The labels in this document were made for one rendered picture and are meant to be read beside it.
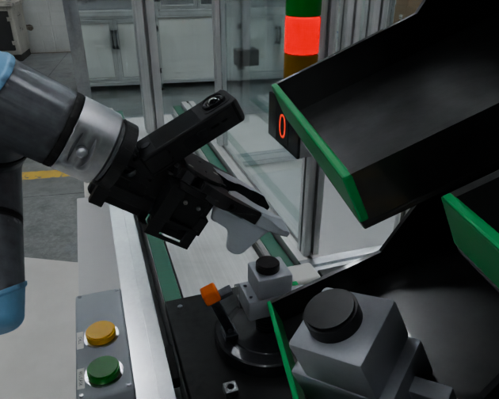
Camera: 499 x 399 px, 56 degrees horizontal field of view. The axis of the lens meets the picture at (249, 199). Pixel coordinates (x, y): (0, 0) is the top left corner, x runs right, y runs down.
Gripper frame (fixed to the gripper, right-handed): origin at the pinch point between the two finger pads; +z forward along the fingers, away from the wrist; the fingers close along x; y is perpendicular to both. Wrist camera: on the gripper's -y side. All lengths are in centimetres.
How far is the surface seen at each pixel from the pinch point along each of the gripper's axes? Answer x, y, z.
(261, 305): 2.2, 10.9, 5.1
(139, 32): -105, -4, -6
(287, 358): 25.6, 1.7, -9.8
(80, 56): -81, 7, -19
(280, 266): 0.1, 5.9, 5.6
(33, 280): -40, 45, -11
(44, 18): -821, 93, -27
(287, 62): -18.4, -16.0, -0.5
